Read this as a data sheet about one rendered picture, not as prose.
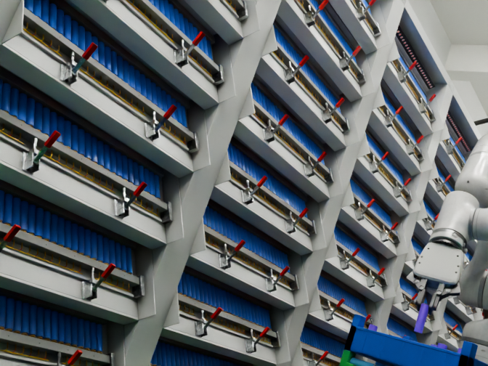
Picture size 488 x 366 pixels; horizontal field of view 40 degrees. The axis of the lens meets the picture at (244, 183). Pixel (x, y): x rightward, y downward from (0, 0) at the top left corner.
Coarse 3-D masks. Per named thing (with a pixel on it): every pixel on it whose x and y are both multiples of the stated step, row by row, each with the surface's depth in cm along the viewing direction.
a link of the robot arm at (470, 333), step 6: (486, 282) 211; (486, 288) 210; (486, 294) 210; (486, 300) 210; (486, 306) 212; (468, 324) 211; (474, 324) 209; (480, 324) 208; (486, 324) 207; (468, 330) 209; (474, 330) 208; (480, 330) 207; (486, 330) 206; (462, 336) 212; (468, 336) 208; (474, 336) 207; (480, 336) 206; (486, 336) 206; (474, 342) 206; (480, 342) 206; (486, 342) 205
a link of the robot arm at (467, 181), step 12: (480, 156) 177; (468, 168) 173; (480, 168) 172; (468, 180) 170; (480, 180) 167; (468, 192) 170; (480, 192) 167; (480, 204) 169; (480, 216) 156; (480, 228) 155
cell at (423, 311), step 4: (424, 304) 146; (420, 308) 147; (424, 308) 146; (420, 312) 146; (424, 312) 146; (420, 316) 146; (424, 316) 146; (420, 320) 146; (424, 320) 146; (416, 324) 146; (420, 324) 145; (424, 324) 146; (416, 328) 145; (420, 328) 145; (416, 332) 146; (420, 332) 145
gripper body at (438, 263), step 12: (444, 240) 154; (432, 252) 154; (444, 252) 154; (456, 252) 154; (420, 264) 153; (432, 264) 152; (444, 264) 152; (456, 264) 151; (420, 276) 151; (432, 276) 150; (444, 276) 150; (456, 276) 149; (432, 288) 154
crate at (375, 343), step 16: (352, 336) 145; (368, 336) 142; (384, 336) 139; (368, 352) 140; (384, 352) 137; (400, 352) 134; (416, 352) 132; (432, 352) 129; (448, 352) 126; (464, 352) 124
